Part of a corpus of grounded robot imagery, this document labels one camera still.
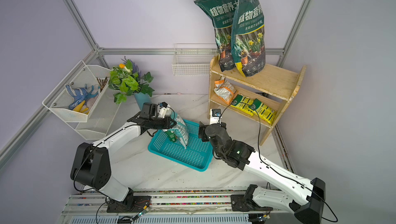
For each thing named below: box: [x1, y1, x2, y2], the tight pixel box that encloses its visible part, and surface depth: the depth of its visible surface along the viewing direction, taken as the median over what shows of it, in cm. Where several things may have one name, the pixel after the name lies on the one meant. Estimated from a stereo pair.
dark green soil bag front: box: [231, 0, 267, 78], surface depth 64 cm
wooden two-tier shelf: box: [207, 55, 307, 146], surface depth 80 cm
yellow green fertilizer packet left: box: [229, 93, 254, 116], surface depth 88 cm
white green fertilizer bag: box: [164, 130, 177, 143], surface depth 92 cm
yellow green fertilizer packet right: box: [248, 98, 278, 125], surface depth 82 cm
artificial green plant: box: [108, 56, 155, 105], surface depth 85 cm
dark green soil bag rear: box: [193, 0, 238, 72], surface depth 65 cm
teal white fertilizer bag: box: [167, 111, 189, 150], surface depth 88 cm
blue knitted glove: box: [64, 84, 89, 111], surface depth 73 cm
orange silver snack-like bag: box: [213, 76, 238, 106], surface depth 88 cm
